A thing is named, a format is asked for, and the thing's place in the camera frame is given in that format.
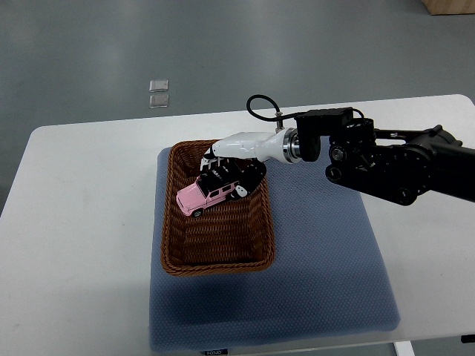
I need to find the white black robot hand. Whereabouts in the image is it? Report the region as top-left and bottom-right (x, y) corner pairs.
(200, 131), (297, 200)

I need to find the pink toy car black roof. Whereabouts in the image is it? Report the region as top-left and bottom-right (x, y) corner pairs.
(176, 173), (238, 217)

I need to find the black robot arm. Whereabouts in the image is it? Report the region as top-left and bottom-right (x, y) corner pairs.
(200, 107), (474, 205)

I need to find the brown wicker basket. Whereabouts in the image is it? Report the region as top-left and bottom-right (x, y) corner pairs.
(157, 140), (275, 277)

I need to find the lower clear floor plate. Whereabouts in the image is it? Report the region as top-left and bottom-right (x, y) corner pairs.
(149, 93), (169, 108)

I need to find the clear floor plate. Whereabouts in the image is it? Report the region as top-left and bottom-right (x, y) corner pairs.
(149, 79), (168, 93)
(149, 93), (169, 108)

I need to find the upper clear floor plate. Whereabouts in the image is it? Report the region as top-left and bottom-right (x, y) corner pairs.
(149, 79), (168, 93)

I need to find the blue-grey padded mat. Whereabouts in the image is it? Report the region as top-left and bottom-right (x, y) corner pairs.
(149, 147), (400, 353)

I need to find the white table leg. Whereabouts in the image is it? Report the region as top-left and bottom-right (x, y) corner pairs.
(393, 341), (415, 356)

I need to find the wooden box corner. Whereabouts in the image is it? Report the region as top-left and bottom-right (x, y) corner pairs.
(422, 0), (475, 16)

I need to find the black cable loop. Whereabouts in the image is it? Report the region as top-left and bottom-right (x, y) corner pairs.
(246, 94), (298, 129)

